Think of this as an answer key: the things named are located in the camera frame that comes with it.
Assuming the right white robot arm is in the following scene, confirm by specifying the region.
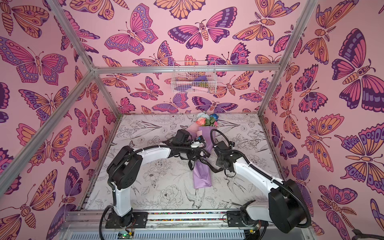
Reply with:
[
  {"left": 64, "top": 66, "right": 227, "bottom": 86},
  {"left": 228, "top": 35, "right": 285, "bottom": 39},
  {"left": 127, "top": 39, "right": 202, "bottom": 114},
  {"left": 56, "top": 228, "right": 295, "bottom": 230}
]
[{"left": 210, "top": 129, "right": 312, "bottom": 234}]

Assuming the pink fake rose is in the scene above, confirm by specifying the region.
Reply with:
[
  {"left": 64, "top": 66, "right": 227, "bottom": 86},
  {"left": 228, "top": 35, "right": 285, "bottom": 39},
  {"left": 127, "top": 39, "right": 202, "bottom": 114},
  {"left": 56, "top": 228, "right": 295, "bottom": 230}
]
[{"left": 196, "top": 117, "right": 207, "bottom": 127}]

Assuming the pink purple wrapping paper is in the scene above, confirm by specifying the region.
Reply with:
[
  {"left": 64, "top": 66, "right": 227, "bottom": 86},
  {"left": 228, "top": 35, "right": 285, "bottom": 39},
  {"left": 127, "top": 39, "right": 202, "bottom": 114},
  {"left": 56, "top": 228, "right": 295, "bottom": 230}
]
[{"left": 186, "top": 121, "right": 217, "bottom": 190}]

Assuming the white wire basket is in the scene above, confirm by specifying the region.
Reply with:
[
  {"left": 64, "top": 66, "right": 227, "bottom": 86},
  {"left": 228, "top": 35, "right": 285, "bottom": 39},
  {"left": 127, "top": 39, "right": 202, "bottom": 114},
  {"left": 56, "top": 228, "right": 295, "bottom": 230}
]
[{"left": 170, "top": 61, "right": 218, "bottom": 94}]

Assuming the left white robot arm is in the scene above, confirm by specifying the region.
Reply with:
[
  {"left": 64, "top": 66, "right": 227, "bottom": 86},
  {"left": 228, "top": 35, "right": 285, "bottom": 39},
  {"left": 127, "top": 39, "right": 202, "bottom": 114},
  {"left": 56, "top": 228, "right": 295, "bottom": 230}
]
[{"left": 107, "top": 130, "right": 207, "bottom": 228}]

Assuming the black ribbon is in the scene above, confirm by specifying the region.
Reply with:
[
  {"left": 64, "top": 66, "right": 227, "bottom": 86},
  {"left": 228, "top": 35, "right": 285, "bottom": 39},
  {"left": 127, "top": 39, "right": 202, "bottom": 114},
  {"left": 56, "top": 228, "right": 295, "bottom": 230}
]
[{"left": 187, "top": 150, "right": 224, "bottom": 173}]

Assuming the blue fake flower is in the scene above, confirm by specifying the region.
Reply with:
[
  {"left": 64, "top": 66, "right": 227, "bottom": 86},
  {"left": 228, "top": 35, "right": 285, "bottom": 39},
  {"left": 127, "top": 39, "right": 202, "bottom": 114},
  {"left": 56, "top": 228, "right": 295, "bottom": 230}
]
[{"left": 210, "top": 114, "right": 219, "bottom": 121}]

